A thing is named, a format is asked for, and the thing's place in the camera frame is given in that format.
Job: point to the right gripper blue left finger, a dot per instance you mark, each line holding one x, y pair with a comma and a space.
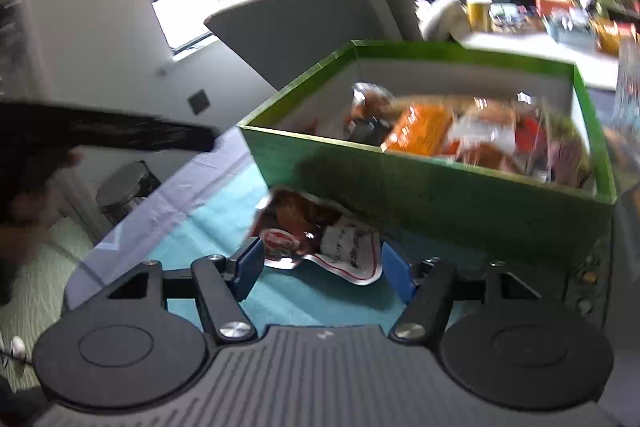
221, 283

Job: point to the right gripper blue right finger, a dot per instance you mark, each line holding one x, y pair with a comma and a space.
427, 291

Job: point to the red white snack packet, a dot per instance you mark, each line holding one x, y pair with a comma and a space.
295, 227

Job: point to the person left hand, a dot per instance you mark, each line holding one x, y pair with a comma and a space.
28, 222

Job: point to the black round stool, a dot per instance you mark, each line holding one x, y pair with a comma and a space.
125, 190

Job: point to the green cardboard box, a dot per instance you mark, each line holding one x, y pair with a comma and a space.
524, 172

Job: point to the orange snack packet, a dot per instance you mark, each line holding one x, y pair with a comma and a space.
420, 130

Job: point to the grey sofa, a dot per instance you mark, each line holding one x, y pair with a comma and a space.
281, 39

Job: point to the round white coffee table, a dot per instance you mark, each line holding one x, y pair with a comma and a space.
598, 70

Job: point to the clear glass pitcher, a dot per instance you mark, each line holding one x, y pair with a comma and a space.
628, 77

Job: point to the blue plastic basket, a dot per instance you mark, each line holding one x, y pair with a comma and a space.
572, 29

